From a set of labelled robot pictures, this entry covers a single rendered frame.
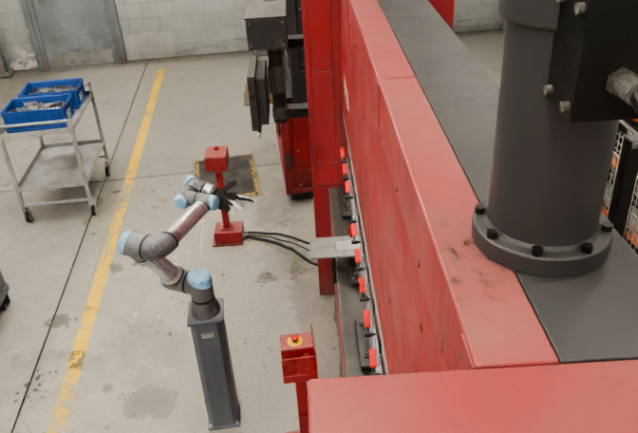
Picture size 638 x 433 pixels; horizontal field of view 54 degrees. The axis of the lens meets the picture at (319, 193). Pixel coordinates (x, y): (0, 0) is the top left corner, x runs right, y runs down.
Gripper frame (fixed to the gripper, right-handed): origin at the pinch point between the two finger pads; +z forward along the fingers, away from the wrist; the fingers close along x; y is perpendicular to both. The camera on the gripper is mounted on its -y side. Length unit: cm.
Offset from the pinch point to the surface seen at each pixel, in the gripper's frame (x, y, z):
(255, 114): -88, -15, -39
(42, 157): -204, 148, -267
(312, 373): 35, 47, 63
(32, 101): -176, 84, -264
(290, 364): 41, 43, 53
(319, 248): -13.9, 12.8, 38.7
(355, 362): 44, 25, 79
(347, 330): 26, 24, 69
